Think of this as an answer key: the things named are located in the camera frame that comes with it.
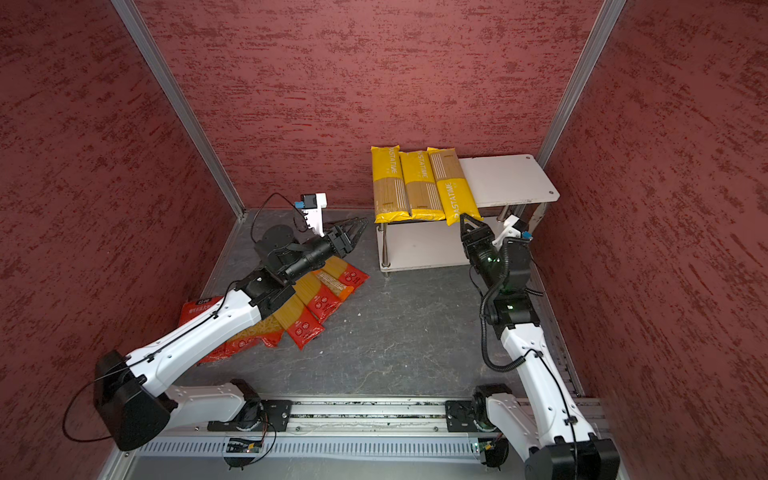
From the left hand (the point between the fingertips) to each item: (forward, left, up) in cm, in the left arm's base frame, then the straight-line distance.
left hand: (365, 226), depth 66 cm
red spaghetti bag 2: (-3, +15, -32) cm, 36 cm away
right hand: (+3, -21, -2) cm, 21 cm away
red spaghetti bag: (+10, +9, -35) cm, 37 cm away
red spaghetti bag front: (-9, +20, -34) cm, 40 cm away
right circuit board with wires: (-39, -32, -38) cm, 63 cm away
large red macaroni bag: (-5, +56, -34) cm, 66 cm away
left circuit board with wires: (-38, +31, -40) cm, 64 cm away
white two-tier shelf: (+20, -35, -3) cm, 41 cm away
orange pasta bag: (+4, +13, -34) cm, 36 cm away
